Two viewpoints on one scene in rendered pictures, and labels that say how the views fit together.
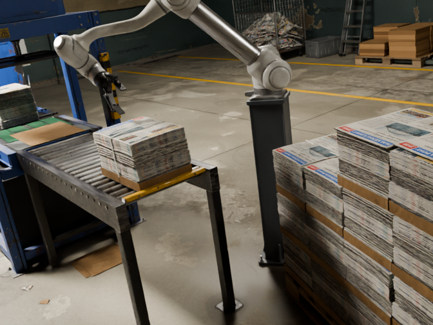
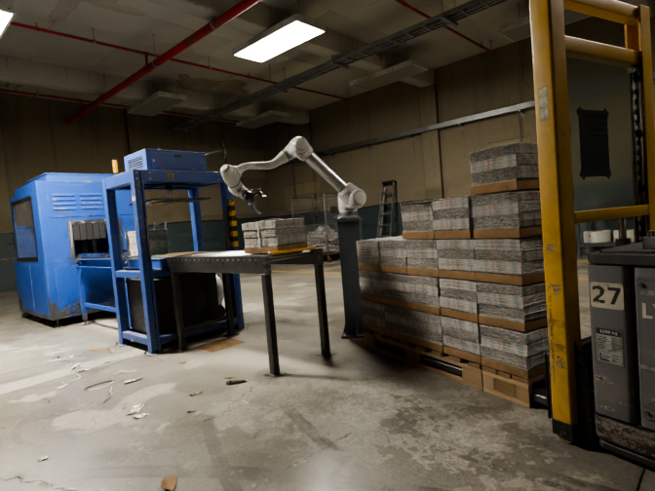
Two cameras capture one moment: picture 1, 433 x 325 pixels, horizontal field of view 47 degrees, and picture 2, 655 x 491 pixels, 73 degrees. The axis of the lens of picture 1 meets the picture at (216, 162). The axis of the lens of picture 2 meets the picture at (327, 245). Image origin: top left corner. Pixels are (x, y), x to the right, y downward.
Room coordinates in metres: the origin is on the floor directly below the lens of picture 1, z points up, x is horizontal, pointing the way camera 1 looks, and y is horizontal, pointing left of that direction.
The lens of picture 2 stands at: (-0.98, 0.57, 0.99)
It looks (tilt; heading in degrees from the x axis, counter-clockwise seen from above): 3 degrees down; 349
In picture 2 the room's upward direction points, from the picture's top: 5 degrees counter-clockwise
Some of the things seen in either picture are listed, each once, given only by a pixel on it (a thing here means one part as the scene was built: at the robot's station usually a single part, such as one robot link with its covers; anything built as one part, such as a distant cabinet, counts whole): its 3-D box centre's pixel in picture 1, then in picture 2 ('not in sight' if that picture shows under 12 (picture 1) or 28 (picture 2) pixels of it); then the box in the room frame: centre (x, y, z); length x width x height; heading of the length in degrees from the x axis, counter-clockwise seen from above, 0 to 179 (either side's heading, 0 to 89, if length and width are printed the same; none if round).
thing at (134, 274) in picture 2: (53, 185); (179, 297); (3.44, 1.21, 0.38); 0.94 x 0.69 x 0.63; 126
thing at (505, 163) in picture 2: not in sight; (521, 270); (1.11, -0.86, 0.65); 0.39 x 0.30 x 1.29; 108
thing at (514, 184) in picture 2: not in sight; (521, 274); (1.11, -0.86, 0.63); 0.38 x 0.29 x 0.97; 108
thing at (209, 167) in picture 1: (144, 154); (263, 256); (2.76, 0.41, 0.74); 1.34 x 0.05 x 0.12; 36
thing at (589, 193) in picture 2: not in sight; (604, 132); (0.68, -1.00, 1.28); 0.57 x 0.01 x 0.65; 108
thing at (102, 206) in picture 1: (62, 182); (211, 264); (2.47, 0.82, 0.74); 1.34 x 0.05 x 0.12; 36
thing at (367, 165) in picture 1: (403, 156); (438, 219); (1.68, -0.68, 0.95); 0.38 x 0.29 x 0.23; 109
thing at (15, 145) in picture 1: (40, 137); (175, 259); (3.44, 1.21, 0.75); 0.70 x 0.65 x 0.10; 36
